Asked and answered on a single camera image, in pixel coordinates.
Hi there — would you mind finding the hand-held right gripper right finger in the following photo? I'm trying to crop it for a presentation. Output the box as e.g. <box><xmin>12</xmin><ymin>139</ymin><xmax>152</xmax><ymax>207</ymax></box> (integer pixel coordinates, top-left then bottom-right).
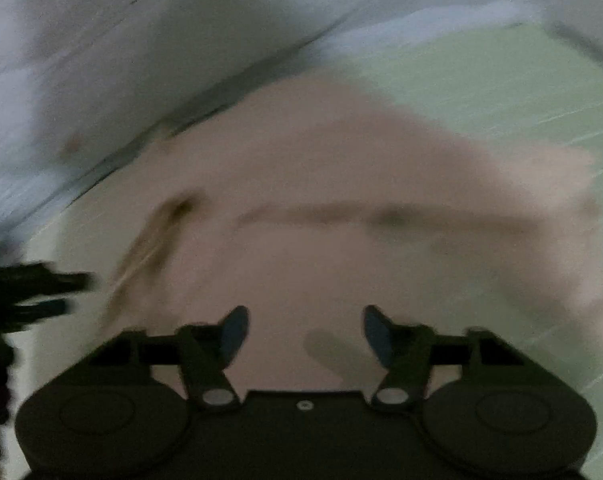
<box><xmin>362</xmin><ymin>304</ymin><xmax>525</xmax><ymax>413</ymax></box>

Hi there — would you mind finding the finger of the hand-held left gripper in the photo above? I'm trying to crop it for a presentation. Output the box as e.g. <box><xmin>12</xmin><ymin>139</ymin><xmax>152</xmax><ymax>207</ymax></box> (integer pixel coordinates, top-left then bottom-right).
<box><xmin>6</xmin><ymin>298</ymin><xmax>73</xmax><ymax>322</ymax></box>
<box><xmin>9</xmin><ymin>262</ymin><xmax>96</xmax><ymax>295</ymax></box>

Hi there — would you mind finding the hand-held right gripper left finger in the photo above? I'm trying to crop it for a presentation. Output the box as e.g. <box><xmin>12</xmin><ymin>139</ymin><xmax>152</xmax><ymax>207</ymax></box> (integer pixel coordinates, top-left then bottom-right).
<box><xmin>86</xmin><ymin>305</ymin><xmax>251</xmax><ymax>412</ymax></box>

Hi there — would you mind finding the pink garment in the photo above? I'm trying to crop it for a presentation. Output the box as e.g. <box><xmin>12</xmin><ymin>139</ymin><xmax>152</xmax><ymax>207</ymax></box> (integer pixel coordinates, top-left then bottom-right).
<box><xmin>56</xmin><ymin>72</ymin><xmax>603</xmax><ymax>396</ymax></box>

